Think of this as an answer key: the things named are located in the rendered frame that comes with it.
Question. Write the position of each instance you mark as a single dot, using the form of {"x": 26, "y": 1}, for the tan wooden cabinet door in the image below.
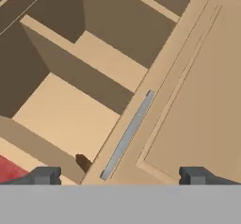
{"x": 191, "y": 89}

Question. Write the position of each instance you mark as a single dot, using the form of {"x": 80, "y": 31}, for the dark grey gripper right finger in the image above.
{"x": 195, "y": 175}

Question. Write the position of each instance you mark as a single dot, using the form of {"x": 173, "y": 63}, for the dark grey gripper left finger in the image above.
{"x": 44, "y": 175}

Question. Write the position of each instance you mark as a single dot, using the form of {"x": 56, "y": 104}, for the red raw meat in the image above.
{"x": 9, "y": 168}

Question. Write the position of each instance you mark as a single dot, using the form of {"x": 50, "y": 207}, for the tan open wooden cabinet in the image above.
{"x": 75, "y": 64}

